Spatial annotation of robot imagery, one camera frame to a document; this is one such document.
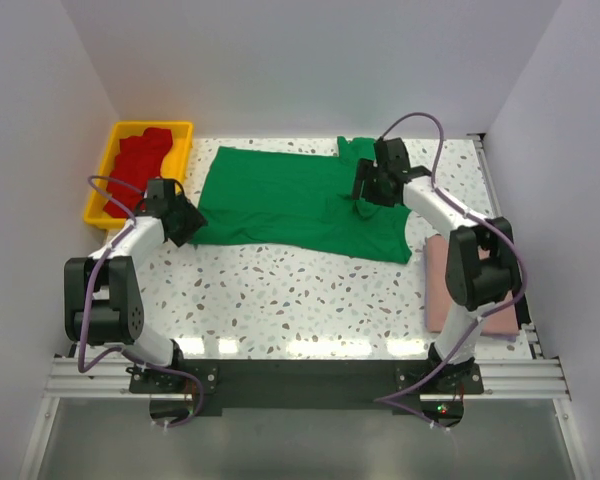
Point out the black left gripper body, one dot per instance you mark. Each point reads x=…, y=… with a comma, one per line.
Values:
x=188, y=220

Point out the green t shirt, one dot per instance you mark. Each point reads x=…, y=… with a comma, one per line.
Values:
x=258, y=197

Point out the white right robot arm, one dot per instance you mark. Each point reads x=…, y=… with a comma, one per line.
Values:
x=481, y=266

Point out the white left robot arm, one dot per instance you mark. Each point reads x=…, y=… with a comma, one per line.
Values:
x=103, y=309

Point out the yellow plastic bin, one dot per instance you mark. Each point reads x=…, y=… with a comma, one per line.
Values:
x=102, y=210

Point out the pink folded t shirt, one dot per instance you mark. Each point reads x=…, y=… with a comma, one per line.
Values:
x=438, y=300

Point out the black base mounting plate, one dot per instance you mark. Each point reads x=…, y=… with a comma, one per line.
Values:
x=212, y=387

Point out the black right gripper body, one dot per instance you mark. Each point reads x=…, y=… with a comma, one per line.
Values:
x=375, y=193

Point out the red t shirt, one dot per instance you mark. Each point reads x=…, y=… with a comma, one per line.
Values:
x=140, y=158

